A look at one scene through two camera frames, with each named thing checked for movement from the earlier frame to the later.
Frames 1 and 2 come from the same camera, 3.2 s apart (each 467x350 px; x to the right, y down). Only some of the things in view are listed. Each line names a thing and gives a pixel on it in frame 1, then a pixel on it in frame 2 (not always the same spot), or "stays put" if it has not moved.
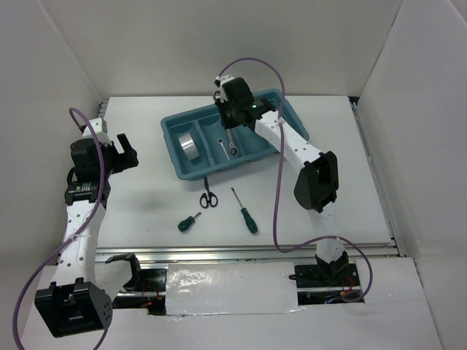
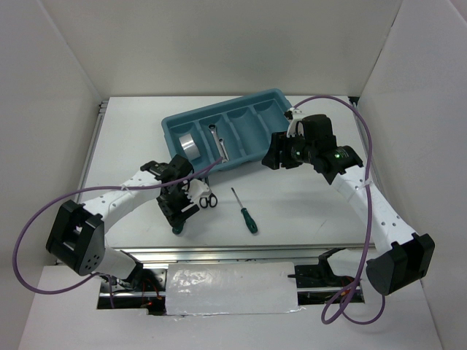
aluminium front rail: [241, 254] stays put
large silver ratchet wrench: [233, 149] → [212, 127]
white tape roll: [189, 146] stays put
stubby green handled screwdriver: [184, 225] → [177, 230]
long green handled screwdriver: [250, 224] stays put
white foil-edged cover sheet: [249, 288] stays put
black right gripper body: [227, 113] → [295, 151]
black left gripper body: [114, 162] → [172, 204]
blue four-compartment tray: [198, 144] stays put
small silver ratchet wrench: [220, 141] stays put
